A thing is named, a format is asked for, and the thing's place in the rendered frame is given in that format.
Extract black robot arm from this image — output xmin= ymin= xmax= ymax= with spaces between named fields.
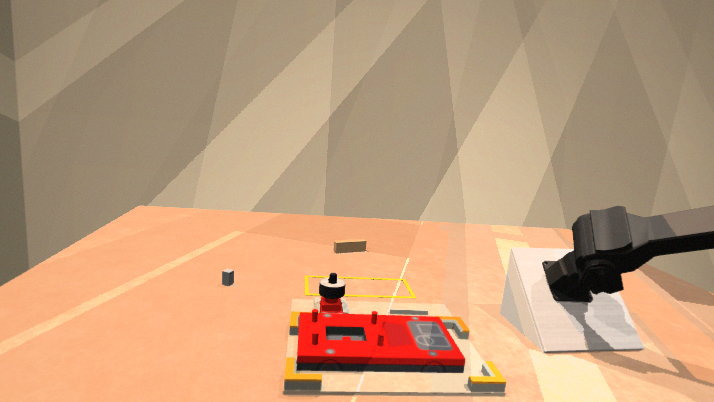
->
xmin=542 ymin=205 xmax=714 ymax=302

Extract white wheel with black tyre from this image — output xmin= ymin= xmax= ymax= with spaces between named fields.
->
xmin=319 ymin=277 xmax=346 ymax=299

